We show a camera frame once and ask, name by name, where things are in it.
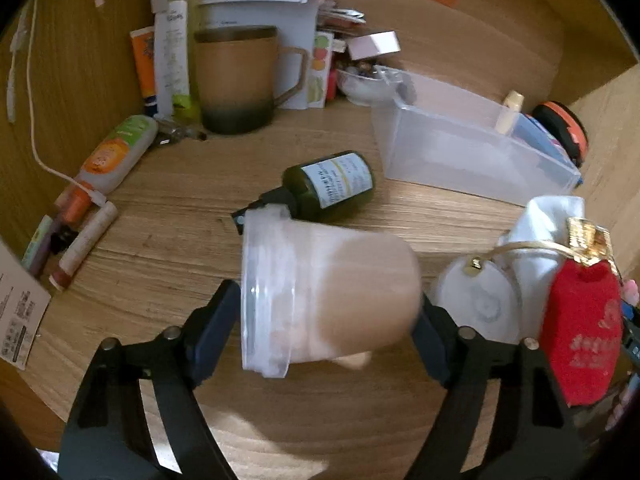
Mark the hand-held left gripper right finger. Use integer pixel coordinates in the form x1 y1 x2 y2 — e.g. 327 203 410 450
407 294 588 480

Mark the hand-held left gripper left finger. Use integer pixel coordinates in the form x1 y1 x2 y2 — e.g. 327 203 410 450
57 280 242 480

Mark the white round container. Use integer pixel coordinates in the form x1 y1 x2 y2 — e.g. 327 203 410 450
430 255 522 345

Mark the gold band with bell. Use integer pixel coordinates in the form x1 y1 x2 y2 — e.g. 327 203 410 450
460 241 591 276

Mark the red embroidered pouch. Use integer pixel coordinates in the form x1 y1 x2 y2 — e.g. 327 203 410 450
540 217 626 408

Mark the white cloth drawstring bag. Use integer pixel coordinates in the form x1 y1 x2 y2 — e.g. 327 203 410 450
507 196 586 331

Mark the dark green spray bottle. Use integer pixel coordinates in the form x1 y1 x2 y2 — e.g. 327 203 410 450
231 150 376 226

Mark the clear plastic storage box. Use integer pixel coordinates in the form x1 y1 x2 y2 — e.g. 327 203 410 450
370 66 583 207

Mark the wooden desktop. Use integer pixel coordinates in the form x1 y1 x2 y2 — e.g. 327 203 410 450
10 97 631 476

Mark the white pink lip balm stick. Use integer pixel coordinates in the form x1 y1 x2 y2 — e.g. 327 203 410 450
50 201 120 292

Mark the printed cardboard box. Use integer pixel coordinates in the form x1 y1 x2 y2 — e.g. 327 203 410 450
0 240 52 372

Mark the green orange cartoon tube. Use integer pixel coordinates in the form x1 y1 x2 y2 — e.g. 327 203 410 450
55 114 160 226

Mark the blue printed pouch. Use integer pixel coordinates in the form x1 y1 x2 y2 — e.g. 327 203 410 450
520 112 576 161

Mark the brown ceramic mug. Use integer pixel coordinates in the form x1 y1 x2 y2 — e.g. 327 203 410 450
192 25 309 136

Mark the black orange round case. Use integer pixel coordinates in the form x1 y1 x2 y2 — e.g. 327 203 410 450
531 101 587 167

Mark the small white bowl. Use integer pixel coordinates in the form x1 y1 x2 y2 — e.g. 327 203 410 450
336 62 401 107

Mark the orange box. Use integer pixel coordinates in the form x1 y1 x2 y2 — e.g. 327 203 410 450
129 26 159 117

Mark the fruit print packet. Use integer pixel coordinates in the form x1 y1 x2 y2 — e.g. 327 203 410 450
306 31 335 108

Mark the white green spray bottle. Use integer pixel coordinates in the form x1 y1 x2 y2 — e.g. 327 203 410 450
152 0 201 122

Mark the pink white small box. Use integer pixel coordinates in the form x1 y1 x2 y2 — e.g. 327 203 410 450
346 31 402 61

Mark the pile of red printed packets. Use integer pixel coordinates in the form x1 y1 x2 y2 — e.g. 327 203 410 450
317 0 367 36

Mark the white cable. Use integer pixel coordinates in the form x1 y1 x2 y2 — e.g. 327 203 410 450
25 0 108 208

